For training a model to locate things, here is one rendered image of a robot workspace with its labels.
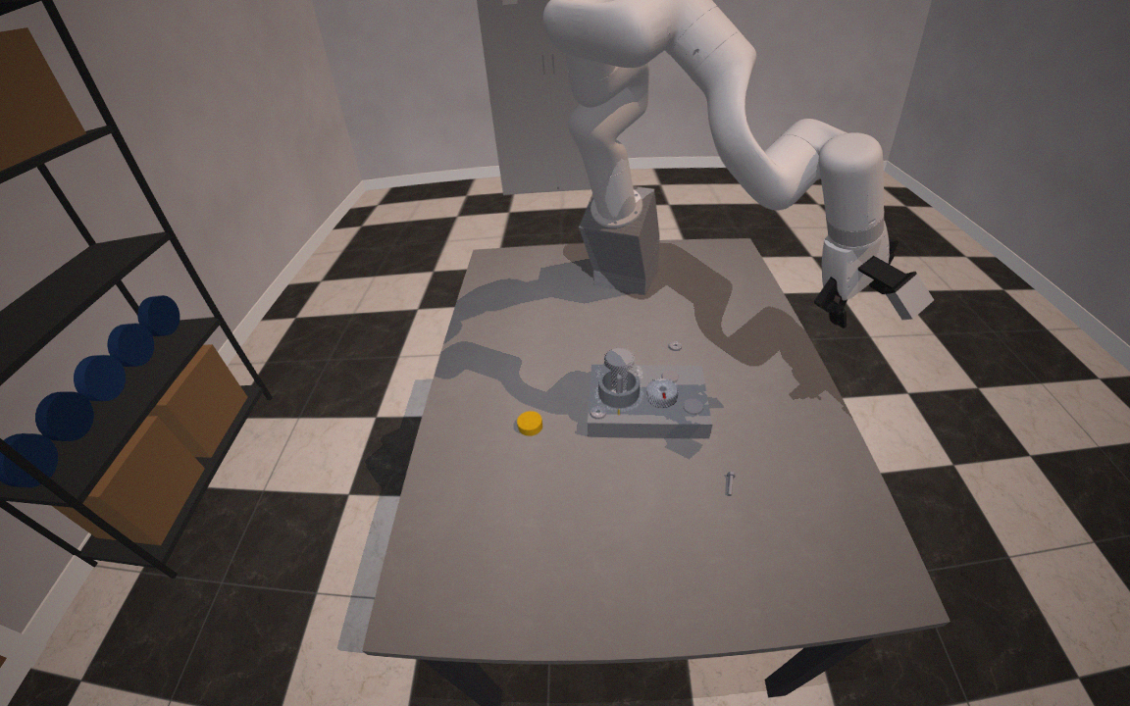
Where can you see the yellow short cylinder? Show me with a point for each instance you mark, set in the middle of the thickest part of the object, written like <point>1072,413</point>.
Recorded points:
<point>529,423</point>

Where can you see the grey toothed gear with red arrow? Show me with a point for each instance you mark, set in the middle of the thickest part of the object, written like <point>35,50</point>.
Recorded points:
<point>659,398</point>

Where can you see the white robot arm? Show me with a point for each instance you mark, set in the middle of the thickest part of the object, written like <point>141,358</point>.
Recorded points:
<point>625,35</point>

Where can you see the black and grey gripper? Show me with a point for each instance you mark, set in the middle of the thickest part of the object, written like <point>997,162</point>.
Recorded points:
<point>840,271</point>

